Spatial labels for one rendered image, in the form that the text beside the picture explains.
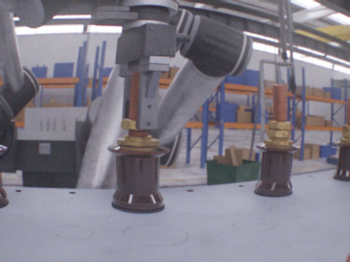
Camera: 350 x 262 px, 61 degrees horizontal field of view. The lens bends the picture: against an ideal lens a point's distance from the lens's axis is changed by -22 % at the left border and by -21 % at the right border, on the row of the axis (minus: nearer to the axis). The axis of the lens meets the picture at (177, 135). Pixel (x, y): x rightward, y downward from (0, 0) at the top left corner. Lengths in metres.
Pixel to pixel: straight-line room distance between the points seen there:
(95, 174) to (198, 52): 0.42
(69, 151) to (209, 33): 1.39
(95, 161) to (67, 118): 4.41
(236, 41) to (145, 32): 0.55
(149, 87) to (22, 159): 1.75
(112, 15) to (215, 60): 0.54
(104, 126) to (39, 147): 1.24
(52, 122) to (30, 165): 3.12
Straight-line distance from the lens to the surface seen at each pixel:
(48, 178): 2.69
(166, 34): 0.51
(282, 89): 0.67
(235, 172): 4.68
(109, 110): 0.91
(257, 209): 0.58
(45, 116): 5.27
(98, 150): 0.90
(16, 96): 1.80
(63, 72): 8.24
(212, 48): 1.00
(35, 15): 0.60
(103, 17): 0.52
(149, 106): 0.52
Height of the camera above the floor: 1.52
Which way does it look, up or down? 5 degrees down
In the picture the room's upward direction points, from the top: 2 degrees clockwise
